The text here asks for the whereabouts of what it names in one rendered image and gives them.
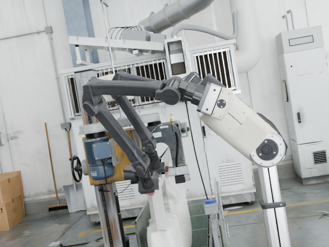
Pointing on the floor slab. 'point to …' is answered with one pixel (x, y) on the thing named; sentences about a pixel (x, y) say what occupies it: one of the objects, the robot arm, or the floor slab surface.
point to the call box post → (214, 230)
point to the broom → (55, 186)
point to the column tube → (116, 236)
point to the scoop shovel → (74, 189)
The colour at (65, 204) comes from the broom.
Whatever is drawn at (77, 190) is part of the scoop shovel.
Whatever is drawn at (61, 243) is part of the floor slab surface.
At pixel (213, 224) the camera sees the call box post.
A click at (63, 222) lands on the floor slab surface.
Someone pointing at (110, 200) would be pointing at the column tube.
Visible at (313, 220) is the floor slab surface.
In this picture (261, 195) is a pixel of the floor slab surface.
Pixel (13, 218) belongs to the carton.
